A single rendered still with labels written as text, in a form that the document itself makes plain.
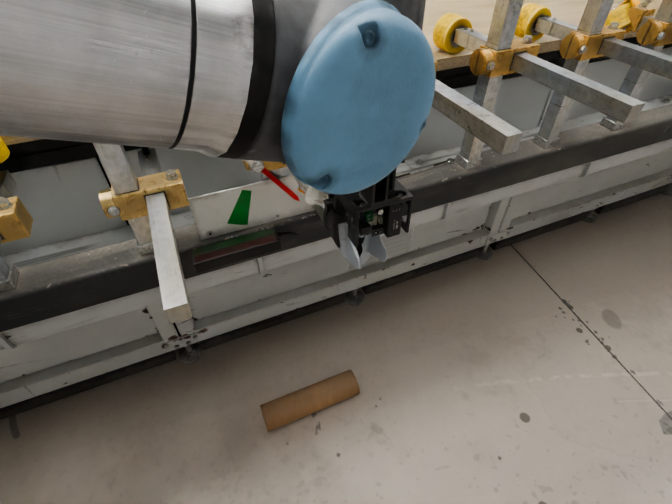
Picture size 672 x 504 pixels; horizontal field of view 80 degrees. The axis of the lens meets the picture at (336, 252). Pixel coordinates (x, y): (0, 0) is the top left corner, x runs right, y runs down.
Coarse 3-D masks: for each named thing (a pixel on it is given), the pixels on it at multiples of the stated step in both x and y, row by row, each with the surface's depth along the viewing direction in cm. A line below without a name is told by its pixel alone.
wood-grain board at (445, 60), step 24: (432, 0) 140; (456, 0) 140; (480, 0) 140; (528, 0) 140; (552, 0) 140; (576, 0) 140; (624, 0) 140; (432, 24) 118; (480, 24) 118; (576, 24) 118; (432, 48) 102; (552, 48) 108
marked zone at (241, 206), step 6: (246, 192) 76; (240, 198) 77; (246, 198) 77; (240, 204) 77; (246, 204) 78; (234, 210) 78; (240, 210) 78; (246, 210) 79; (234, 216) 79; (240, 216) 79; (246, 216) 80; (228, 222) 79; (234, 222) 80; (240, 222) 80; (246, 222) 81
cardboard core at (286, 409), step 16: (320, 384) 124; (336, 384) 124; (352, 384) 125; (272, 400) 122; (288, 400) 120; (304, 400) 120; (320, 400) 121; (336, 400) 123; (272, 416) 117; (288, 416) 118; (304, 416) 122
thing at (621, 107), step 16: (464, 32) 92; (512, 64) 82; (528, 64) 79; (544, 64) 77; (544, 80) 77; (560, 80) 73; (576, 80) 71; (592, 80) 71; (576, 96) 72; (592, 96) 69; (608, 96) 66; (624, 96) 66; (608, 112) 67; (624, 112) 65
